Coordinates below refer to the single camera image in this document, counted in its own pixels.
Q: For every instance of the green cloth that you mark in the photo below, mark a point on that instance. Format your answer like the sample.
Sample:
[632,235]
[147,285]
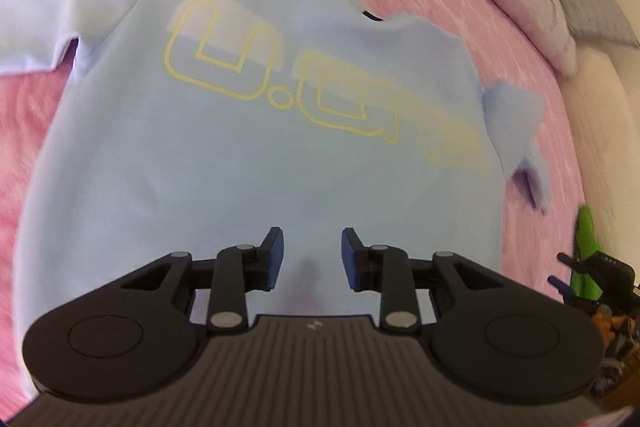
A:
[585,232]

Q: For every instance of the grey checked pillow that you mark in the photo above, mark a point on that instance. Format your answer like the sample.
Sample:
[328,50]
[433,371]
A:
[590,7]

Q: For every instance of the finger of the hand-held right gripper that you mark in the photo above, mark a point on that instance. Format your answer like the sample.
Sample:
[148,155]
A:
[567,259]
[561,286]

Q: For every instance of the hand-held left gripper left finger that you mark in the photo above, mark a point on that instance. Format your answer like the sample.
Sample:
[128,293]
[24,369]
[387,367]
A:
[275,257]

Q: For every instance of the light blue printed t-shirt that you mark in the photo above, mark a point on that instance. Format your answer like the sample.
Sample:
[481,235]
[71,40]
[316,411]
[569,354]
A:
[250,157]

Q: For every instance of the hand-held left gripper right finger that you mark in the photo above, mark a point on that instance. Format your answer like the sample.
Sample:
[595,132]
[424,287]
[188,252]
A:
[349,259]

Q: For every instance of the cream bolster cushion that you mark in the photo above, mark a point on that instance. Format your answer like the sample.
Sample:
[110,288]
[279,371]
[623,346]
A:
[610,107]

